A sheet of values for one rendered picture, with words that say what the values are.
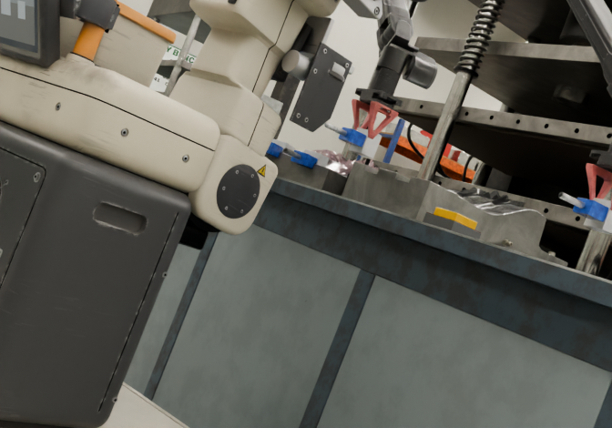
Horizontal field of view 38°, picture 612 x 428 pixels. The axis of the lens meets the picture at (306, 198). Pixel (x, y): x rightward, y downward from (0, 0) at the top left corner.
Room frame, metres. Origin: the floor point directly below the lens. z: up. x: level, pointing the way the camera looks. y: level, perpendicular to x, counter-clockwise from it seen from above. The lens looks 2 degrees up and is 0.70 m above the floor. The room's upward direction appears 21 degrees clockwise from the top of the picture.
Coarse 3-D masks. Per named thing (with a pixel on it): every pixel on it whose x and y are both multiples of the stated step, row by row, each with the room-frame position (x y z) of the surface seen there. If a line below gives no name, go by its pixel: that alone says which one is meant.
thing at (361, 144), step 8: (336, 128) 1.92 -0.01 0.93; (344, 128) 1.95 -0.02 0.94; (360, 128) 1.97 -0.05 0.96; (344, 136) 1.94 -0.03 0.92; (352, 136) 1.92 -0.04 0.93; (360, 136) 1.93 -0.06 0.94; (376, 136) 1.95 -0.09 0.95; (352, 144) 1.95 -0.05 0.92; (360, 144) 1.94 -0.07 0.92; (368, 144) 1.94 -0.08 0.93; (376, 144) 1.95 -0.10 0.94; (360, 152) 1.94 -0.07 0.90; (368, 152) 1.95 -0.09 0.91
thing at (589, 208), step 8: (560, 192) 1.58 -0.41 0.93; (568, 200) 1.58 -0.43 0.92; (576, 200) 1.59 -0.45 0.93; (584, 200) 1.60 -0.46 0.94; (592, 200) 1.59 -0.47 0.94; (600, 200) 1.62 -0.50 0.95; (608, 200) 1.61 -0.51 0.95; (576, 208) 1.61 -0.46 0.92; (584, 208) 1.60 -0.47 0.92; (592, 208) 1.59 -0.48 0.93; (600, 208) 1.59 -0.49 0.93; (608, 208) 1.60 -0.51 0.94; (584, 216) 1.62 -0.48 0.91; (592, 216) 1.59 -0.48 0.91; (600, 216) 1.60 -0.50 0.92; (608, 216) 1.60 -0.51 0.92; (584, 224) 1.64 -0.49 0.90; (592, 224) 1.62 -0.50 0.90; (600, 224) 1.61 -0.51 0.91; (608, 224) 1.60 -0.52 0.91; (608, 232) 1.61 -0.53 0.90
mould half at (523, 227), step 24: (360, 168) 2.01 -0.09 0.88; (360, 192) 1.98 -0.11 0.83; (384, 192) 1.92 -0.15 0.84; (408, 192) 1.86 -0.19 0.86; (432, 192) 1.83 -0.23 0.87; (408, 216) 1.84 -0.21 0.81; (480, 216) 1.92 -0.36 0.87; (504, 216) 1.96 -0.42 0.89; (528, 216) 2.00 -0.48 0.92; (528, 240) 2.02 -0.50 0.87
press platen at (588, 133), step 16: (416, 112) 3.17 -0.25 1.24; (432, 112) 3.11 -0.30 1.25; (464, 112) 2.98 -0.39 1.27; (480, 112) 2.93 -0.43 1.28; (496, 112) 2.87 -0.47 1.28; (512, 128) 2.80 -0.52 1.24; (528, 128) 2.75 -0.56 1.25; (544, 128) 2.70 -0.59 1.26; (560, 128) 2.65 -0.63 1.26; (576, 128) 2.61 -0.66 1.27; (592, 128) 2.56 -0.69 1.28; (608, 128) 2.52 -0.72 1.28; (592, 144) 2.58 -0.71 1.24; (608, 144) 2.50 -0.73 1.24
